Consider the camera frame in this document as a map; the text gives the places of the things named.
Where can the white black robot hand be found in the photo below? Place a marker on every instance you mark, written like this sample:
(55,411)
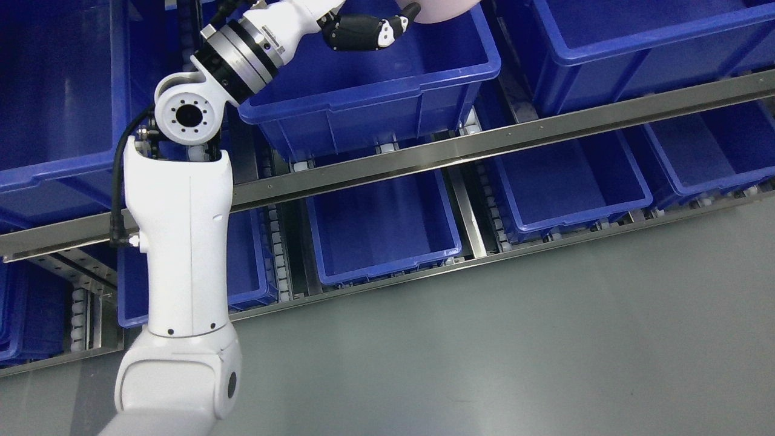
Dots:
(361,32)

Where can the pink bowl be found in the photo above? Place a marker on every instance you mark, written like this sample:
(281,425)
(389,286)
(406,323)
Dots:
(433,11)

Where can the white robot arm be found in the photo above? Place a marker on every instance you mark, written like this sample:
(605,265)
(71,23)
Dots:
(182,373)

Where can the blue bin upper middle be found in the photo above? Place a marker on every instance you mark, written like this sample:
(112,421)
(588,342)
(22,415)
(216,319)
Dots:
(325,103)

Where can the blue bin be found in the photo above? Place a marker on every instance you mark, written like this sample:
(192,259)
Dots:
(709,153)
(376,230)
(566,186)
(325,103)
(582,54)
(251,280)
(34,302)
(73,75)

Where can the blue bin lower middle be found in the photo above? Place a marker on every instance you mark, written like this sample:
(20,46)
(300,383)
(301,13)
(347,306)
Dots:
(376,230)

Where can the blue bin upper right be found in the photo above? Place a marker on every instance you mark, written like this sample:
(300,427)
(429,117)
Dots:
(582,54)

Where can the blue bin lower left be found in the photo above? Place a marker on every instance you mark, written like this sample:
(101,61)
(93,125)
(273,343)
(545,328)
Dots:
(251,280)

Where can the blue bin upper left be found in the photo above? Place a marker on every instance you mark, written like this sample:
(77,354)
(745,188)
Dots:
(73,75)

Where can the blue bin lower right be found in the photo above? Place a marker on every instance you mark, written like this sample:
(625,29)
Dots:
(566,186)

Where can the blue bin far right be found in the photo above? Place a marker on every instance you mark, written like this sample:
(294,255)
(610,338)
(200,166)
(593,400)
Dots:
(709,153)

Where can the blue bin far left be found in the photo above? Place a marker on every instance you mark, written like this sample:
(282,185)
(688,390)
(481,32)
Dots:
(34,302)

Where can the steel shelf rail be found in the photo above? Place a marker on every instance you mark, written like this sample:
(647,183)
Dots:
(490,143)

